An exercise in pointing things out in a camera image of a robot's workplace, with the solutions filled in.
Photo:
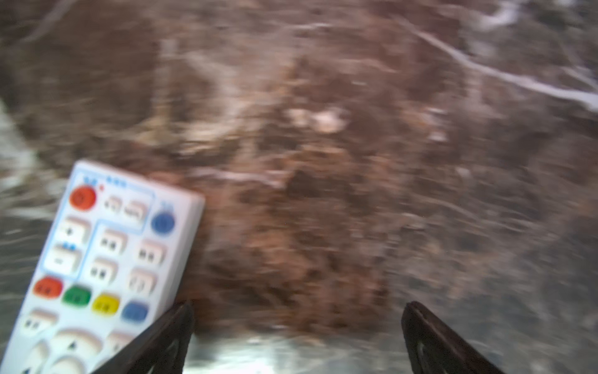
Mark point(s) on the white remote control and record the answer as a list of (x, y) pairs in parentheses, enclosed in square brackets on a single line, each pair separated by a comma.
[(110, 267)]

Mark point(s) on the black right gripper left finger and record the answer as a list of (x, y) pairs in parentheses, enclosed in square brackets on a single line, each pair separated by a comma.
[(161, 348)]

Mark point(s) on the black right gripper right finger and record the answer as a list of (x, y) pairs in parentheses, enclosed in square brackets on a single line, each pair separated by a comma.
[(434, 347)]

